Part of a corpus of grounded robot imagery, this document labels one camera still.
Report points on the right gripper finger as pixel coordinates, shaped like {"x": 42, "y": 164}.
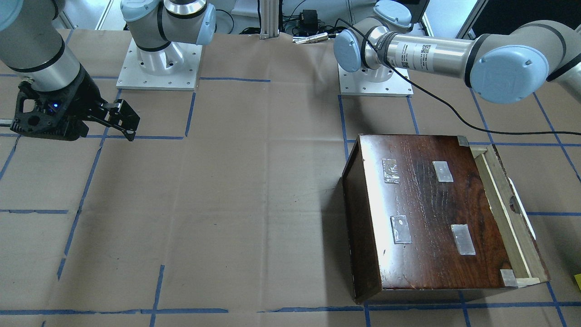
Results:
{"x": 97, "y": 114}
{"x": 121, "y": 116}

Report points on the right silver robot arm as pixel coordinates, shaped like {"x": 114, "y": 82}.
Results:
{"x": 33, "y": 49}

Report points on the dark wooden drawer cabinet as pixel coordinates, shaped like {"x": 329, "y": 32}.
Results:
{"x": 419, "y": 224}

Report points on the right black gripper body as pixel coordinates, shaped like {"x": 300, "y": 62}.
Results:
{"x": 84, "y": 94}

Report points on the light wooden drawer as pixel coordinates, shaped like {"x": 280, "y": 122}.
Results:
{"x": 518, "y": 236}

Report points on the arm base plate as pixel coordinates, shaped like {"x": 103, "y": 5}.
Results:
{"x": 173, "y": 68}
{"x": 383, "y": 82}

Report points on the yellow block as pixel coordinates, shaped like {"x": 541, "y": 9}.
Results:
{"x": 577, "y": 279}

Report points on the brown paper table mat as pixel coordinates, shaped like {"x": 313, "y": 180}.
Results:
{"x": 226, "y": 210}

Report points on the aluminium frame post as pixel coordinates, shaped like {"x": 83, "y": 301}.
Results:
{"x": 269, "y": 17}

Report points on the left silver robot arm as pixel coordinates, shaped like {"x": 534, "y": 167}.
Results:
{"x": 500, "y": 68}

